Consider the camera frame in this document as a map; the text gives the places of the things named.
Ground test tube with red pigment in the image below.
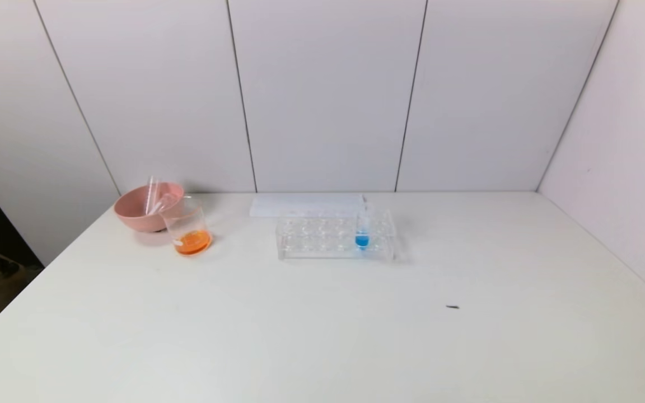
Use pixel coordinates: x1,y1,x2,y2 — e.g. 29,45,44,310
149,193,176,217

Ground test tube with yellow pigment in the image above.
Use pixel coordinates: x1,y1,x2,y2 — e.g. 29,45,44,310
144,175,162,214

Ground clear acrylic test tube rack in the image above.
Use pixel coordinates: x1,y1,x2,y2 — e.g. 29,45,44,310
275,206,399,261

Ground test tube with blue pigment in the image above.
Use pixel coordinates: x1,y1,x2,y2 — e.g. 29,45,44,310
355,203,375,251

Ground clear glass beaker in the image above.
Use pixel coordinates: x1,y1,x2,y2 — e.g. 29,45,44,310
158,196,212,256

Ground white paper sheet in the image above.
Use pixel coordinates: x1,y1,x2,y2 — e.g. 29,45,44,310
249,193,367,218

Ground pink plastic bowl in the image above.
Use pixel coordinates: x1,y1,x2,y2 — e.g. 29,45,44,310
113,181,185,233

